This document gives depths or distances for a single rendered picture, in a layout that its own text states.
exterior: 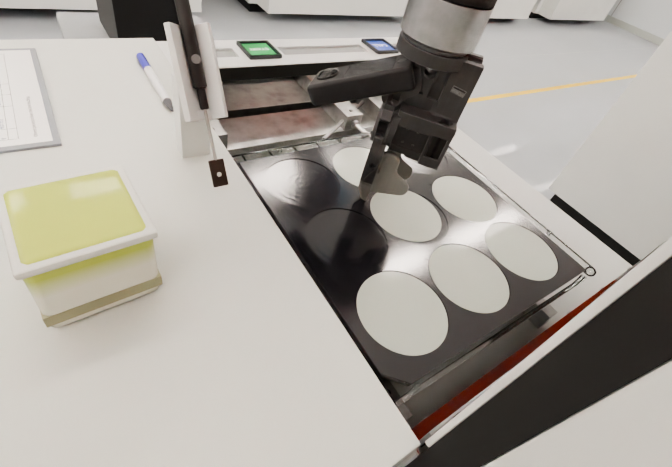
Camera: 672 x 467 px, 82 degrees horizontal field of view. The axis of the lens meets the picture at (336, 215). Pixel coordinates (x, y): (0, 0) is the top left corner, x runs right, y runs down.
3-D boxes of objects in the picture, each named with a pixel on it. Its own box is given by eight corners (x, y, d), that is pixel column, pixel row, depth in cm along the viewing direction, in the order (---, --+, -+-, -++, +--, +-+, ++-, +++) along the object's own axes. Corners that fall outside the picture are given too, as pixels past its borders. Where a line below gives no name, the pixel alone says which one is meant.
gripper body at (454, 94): (434, 176, 43) (486, 73, 35) (360, 151, 43) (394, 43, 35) (438, 142, 49) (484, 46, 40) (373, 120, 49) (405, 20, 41)
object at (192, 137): (227, 174, 40) (232, 45, 31) (189, 181, 38) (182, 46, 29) (207, 140, 43) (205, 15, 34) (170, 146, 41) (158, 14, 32)
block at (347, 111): (359, 128, 69) (363, 113, 67) (343, 130, 67) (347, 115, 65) (335, 104, 73) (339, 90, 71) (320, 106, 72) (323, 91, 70)
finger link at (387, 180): (393, 224, 50) (420, 168, 43) (350, 209, 50) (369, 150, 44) (397, 209, 52) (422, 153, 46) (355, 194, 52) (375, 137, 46)
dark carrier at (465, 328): (583, 272, 52) (586, 269, 52) (392, 397, 35) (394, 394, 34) (419, 130, 70) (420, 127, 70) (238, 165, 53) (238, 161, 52)
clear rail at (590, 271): (593, 276, 53) (600, 270, 52) (588, 280, 52) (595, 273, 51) (418, 127, 72) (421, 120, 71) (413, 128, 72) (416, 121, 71)
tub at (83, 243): (166, 291, 29) (158, 231, 25) (48, 338, 25) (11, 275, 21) (134, 225, 33) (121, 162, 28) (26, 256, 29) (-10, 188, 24)
